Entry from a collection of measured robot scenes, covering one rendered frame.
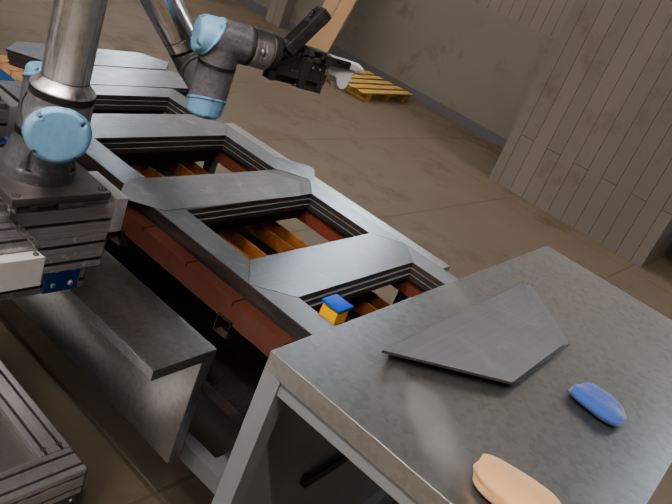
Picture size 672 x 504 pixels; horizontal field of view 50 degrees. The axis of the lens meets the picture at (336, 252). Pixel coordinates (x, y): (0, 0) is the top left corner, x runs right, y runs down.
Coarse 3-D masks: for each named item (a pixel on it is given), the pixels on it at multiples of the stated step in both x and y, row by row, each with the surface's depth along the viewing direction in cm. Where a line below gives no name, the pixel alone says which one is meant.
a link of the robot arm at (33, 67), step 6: (30, 66) 137; (36, 66) 137; (24, 72) 139; (30, 72) 137; (36, 72) 137; (24, 78) 139; (24, 84) 139; (24, 90) 138; (24, 96) 136; (18, 108) 142; (18, 114) 142; (18, 120) 142; (18, 126) 142
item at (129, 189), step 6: (126, 180) 202; (126, 186) 198; (132, 186) 200; (126, 192) 195; (132, 192) 197; (138, 192) 198; (132, 198) 194; (138, 198) 195; (144, 198) 196; (150, 198) 197; (144, 204) 193; (150, 204) 194; (156, 204) 195
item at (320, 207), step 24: (96, 96) 253; (120, 96) 261; (144, 96) 269; (120, 144) 227; (144, 144) 235; (168, 144) 243; (192, 144) 252; (216, 144) 262; (96, 168) 206; (264, 168) 254; (216, 216) 210; (240, 216) 218; (336, 216) 238; (192, 240) 186; (216, 264) 182; (408, 264) 222; (240, 288) 178; (336, 288) 193; (360, 288) 203; (432, 288) 220; (264, 312) 174
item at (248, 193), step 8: (216, 176) 227; (224, 176) 230; (232, 176) 232; (232, 184) 226; (240, 184) 229; (240, 192) 223; (248, 192) 225; (256, 192) 228; (248, 200) 220; (256, 200) 222
